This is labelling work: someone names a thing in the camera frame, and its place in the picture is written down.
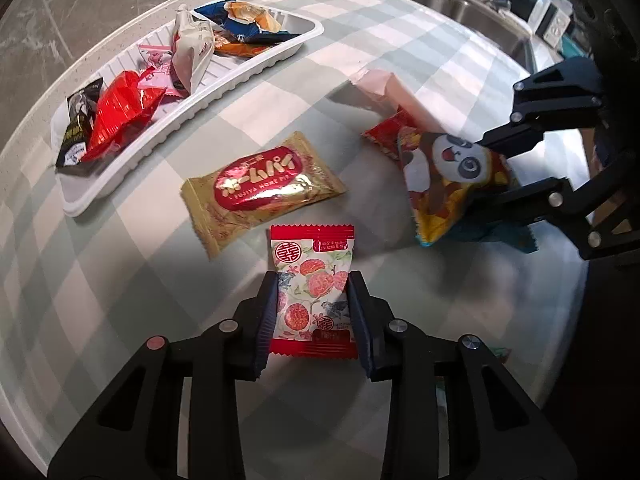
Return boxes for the blue and yellow snack packet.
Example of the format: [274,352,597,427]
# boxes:
[194,1,302,43]

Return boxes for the red white floral packet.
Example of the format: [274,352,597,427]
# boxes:
[269,224,357,358]

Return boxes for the red foil snack packet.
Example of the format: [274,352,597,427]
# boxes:
[80,71,168,162]

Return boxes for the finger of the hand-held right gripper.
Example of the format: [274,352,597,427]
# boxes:
[477,57,608,161]
[465,152,640,261]

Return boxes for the pale pink long packet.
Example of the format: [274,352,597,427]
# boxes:
[348,67,473,138]

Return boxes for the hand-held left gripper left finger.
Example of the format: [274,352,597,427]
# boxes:
[47,271,280,480]

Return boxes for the gold red-oval snack packet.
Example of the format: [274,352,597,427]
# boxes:
[180,131,347,260]

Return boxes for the black snack packet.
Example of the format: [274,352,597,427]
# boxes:
[55,77,104,168]

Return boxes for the white plastic tray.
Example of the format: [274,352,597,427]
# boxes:
[50,2,325,218]

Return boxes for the stainless steel sink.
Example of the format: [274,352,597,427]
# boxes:
[390,0,538,73]

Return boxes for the white red-striped snack packet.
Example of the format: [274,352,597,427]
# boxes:
[171,6,216,97]

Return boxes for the long orange snack packet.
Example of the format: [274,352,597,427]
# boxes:
[212,30,281,57]

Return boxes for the blue panda snack packet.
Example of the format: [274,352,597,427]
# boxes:
[397,127,540,253]

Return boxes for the small pink snack packet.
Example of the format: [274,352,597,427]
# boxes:
[137,44,176,68]
[137,67,185,97]

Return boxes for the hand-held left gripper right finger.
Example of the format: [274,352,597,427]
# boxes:
[347,270,591,480]

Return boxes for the white microwave oven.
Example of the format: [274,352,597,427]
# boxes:
[530,0,573,48]

